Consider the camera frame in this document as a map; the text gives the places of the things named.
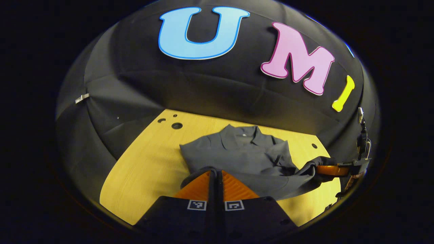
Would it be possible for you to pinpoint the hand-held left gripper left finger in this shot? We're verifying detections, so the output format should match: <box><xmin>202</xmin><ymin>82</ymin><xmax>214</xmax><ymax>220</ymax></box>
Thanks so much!
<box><xmin>136</xmin><ymin>169</ymin><xmax>218</xmax><ymax>244</ymax></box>

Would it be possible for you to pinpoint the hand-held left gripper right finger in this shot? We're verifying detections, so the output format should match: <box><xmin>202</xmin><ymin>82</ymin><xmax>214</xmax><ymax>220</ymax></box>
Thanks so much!
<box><xmin>217</xmin><ymin>169</ymin><xmax>299</xmax><ymax>244</ymax></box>

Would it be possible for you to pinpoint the dark grey collared shirt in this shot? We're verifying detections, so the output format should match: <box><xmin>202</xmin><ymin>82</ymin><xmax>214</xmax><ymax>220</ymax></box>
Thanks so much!
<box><xmin>179</xmin><ymin>124</ymin><xmax>339</xmax><ymax>200</ymax></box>

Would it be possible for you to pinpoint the black backdrop cloth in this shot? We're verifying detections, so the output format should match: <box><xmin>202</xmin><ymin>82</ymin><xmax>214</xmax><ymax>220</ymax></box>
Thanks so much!
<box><xmin>55</xmin><ymin>0</ymin><xmax>380</xmax><ymax>204</ymax></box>

